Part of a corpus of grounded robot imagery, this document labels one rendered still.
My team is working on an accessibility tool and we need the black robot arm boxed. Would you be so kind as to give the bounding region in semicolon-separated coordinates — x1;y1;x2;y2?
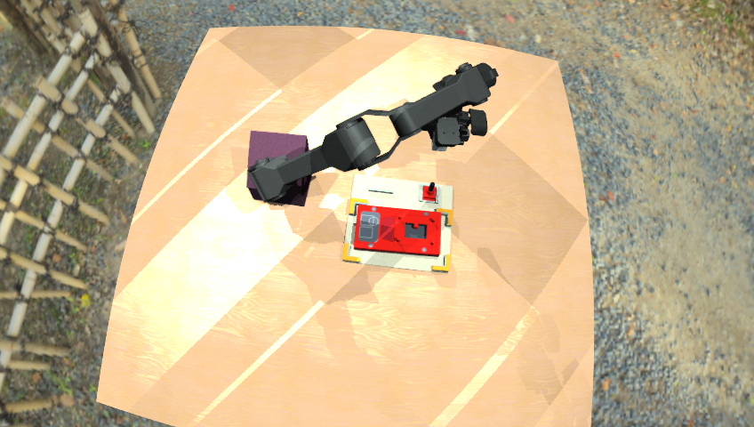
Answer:
248;62;499;204

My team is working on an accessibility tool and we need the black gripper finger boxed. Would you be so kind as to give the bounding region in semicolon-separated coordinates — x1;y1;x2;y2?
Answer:
421;126;434;140

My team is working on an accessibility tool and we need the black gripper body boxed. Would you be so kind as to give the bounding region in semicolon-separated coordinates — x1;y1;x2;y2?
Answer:
444;108;488;137

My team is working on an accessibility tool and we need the cream flat base plate with orange corner brackets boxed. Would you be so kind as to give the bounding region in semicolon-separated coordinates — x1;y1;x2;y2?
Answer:
342;174;453;273

